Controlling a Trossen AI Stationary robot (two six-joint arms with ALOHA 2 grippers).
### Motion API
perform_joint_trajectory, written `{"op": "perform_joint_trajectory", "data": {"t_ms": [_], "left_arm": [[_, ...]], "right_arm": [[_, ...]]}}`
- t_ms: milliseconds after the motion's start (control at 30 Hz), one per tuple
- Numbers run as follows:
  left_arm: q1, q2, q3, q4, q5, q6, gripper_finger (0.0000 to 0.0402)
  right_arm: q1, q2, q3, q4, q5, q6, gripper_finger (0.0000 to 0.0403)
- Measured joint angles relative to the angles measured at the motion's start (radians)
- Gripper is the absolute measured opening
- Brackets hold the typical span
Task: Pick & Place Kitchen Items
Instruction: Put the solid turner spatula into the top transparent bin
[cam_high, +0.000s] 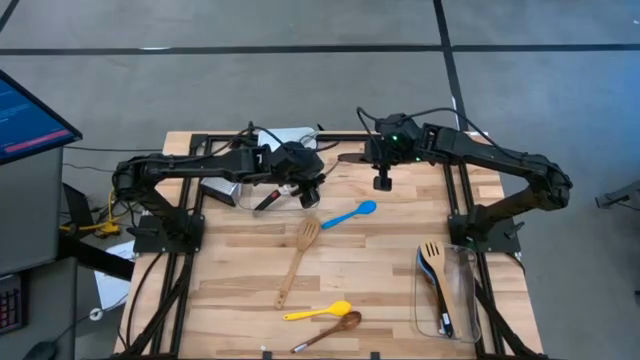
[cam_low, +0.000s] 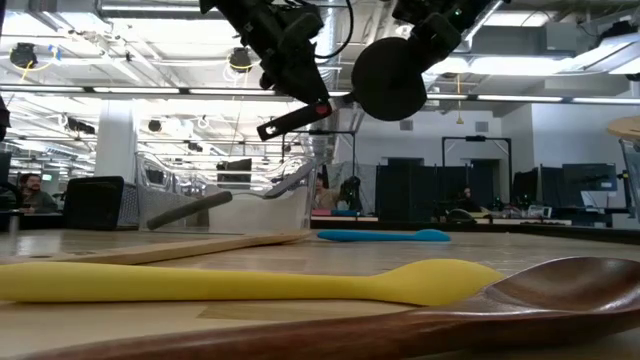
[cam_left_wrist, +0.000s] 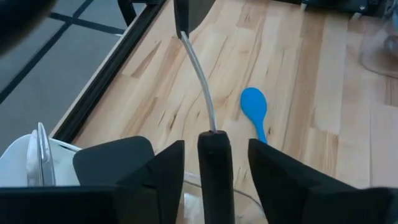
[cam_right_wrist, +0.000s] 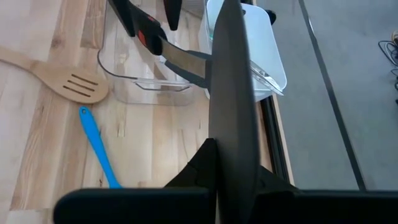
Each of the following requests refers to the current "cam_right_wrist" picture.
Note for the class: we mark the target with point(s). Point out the black mesh organizer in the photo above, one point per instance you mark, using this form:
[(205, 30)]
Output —
[(194, 3)]

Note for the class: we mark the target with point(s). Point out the small blue silicone spoon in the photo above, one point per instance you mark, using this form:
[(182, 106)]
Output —
[(93, 133)]

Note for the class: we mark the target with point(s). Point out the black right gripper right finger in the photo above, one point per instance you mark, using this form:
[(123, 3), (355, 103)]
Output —
[(270, 185)]

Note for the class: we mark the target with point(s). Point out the black aluminium table frame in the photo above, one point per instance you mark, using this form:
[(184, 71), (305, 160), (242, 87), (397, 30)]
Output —
[(273, 140)]

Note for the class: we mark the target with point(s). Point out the clear plastic container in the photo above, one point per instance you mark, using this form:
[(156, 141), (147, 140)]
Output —
[(124, 90)]

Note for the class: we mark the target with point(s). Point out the white plastic bin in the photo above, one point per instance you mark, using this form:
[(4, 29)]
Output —
[(270, 46)]

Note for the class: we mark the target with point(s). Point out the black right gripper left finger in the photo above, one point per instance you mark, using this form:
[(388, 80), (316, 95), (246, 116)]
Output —
[(205, 171)]

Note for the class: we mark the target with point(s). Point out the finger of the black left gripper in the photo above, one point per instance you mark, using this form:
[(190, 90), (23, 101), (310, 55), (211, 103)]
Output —
[(172, 12), (124, 15)]

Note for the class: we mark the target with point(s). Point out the black table clamp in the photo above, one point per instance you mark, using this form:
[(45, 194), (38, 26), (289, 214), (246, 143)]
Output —
[(271, 16)]

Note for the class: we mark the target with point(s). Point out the wide grey turner spatula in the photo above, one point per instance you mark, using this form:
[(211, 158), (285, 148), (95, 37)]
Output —
[(233, 109)]

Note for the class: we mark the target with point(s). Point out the light wooden slotted spatula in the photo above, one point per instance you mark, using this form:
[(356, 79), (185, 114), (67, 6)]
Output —
[(46, 74)]

